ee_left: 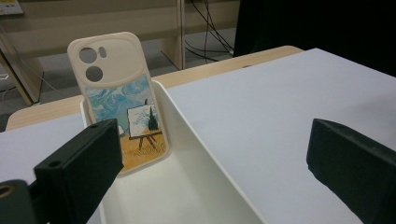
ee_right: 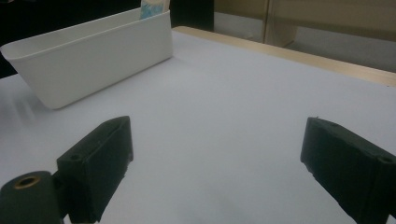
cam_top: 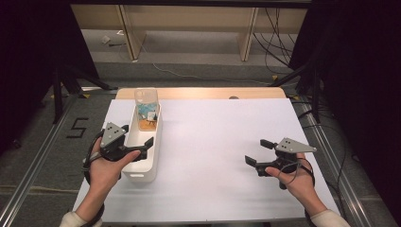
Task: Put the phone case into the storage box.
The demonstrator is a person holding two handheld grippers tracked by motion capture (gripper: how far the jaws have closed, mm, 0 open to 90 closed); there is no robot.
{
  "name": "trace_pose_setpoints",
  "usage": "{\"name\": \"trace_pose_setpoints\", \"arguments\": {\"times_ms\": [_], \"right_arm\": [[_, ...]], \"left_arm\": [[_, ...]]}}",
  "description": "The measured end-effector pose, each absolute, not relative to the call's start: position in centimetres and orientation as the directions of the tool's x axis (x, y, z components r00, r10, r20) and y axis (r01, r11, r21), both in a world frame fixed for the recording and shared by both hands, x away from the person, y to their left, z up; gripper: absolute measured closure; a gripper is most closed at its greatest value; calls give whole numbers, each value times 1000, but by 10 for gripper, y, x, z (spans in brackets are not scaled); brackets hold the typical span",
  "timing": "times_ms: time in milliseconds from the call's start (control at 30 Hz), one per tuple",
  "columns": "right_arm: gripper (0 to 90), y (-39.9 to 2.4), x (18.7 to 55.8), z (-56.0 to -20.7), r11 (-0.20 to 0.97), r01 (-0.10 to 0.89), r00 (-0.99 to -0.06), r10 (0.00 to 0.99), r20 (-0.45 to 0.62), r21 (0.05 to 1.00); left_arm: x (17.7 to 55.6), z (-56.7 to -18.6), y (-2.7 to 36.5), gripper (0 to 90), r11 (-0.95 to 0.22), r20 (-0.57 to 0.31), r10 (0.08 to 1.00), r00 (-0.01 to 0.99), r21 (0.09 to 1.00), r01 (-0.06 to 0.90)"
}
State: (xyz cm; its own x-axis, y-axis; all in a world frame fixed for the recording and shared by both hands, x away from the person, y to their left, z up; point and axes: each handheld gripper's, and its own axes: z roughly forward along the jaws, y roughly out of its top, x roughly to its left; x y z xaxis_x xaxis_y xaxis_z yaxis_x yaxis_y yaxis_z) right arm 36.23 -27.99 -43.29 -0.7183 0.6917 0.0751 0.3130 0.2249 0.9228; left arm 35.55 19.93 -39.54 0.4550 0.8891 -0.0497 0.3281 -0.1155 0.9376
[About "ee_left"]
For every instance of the light wooden shelf unit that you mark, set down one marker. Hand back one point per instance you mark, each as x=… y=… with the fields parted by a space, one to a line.
x=93 y=18

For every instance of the white table mat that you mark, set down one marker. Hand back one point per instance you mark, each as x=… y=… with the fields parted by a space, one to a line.
x=264 y=109

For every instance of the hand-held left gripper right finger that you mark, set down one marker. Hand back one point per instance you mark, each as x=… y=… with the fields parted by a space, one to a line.
x=355 y=165

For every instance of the white yellow paper label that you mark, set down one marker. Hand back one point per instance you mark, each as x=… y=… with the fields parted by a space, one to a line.
x=7 y=6

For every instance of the painted beige phone case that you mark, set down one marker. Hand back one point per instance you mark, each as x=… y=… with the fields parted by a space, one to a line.
x=120 y=62

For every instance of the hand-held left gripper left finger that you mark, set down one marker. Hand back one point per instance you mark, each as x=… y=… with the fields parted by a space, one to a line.
x=81 y=168

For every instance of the white rectangular plastic container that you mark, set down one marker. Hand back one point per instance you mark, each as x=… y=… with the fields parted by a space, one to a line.
x=186 y=193

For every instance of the black curtain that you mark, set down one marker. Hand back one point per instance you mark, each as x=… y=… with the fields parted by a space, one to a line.
x=311 y=25

